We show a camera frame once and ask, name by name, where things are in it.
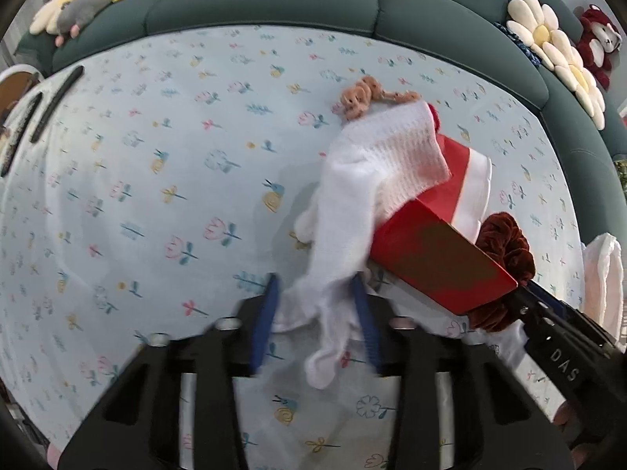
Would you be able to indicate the light blue floral tablecloth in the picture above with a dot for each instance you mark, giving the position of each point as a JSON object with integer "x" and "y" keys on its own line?
{"x": 147, "y": 205}

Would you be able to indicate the teal fabric sofa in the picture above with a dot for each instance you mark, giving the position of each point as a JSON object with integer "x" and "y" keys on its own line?
{"x": 294, "y": 5}

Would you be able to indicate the pink fleece clothing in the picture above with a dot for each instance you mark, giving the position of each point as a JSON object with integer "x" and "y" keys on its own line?
{"x": 51, "y": 454}

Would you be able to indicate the white waffle knit sock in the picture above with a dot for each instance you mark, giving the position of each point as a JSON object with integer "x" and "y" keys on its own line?
{"x": 397, "y": 156}

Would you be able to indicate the blue crochet cloth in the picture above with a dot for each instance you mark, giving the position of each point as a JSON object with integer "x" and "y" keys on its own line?
{"x": 514, "y": 39}

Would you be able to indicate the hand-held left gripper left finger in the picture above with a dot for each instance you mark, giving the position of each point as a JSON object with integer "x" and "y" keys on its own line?
{"x": 267, "y": 323}

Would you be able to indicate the dark red velvet scrunchie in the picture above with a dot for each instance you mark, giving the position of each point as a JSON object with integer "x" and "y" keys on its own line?
{"x": 509, "y": 245}

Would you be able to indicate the brown round tray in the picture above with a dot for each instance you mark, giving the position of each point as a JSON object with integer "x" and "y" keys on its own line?
{"x": 17, "y": 83}

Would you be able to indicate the white fuzzy sock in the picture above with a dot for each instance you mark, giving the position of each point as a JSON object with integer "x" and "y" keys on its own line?
{"x": 338, "y": 240}

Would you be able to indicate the slim black remote control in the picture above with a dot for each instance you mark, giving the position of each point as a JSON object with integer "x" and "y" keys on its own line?
{"x": 56, "y": 103}

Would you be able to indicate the red box with white stripe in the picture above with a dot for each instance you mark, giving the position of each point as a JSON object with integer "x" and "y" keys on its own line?
{"x": 431, "y": 254}

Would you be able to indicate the white cloth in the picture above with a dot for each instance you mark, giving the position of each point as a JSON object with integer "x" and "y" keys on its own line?
{"x": 605, "y": 279}

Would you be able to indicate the wide black remote control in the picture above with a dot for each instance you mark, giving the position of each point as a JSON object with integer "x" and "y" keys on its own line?
{"x": 22, "y": 129}

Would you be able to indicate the white flower cushion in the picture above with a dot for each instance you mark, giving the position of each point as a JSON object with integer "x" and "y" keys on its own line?
{"x": 46, "y": 15}
{"x": 588, "y": 93}
{"x": 526, "y": 10}

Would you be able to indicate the grey plush toy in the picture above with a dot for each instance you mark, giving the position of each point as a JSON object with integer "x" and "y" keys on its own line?
{"x": 83, "y": 7}

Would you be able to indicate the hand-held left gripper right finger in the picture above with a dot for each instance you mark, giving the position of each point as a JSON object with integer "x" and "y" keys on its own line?
{"x": 367, "y": 328}

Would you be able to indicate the dark red monkey plush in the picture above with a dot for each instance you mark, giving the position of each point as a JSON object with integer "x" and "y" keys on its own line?
{"x": 595, "y": 49}

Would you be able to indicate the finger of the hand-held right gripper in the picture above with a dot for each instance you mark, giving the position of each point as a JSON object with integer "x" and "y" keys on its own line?
{"x": 553, "y": 301}
{"x": 529, "y": 316}

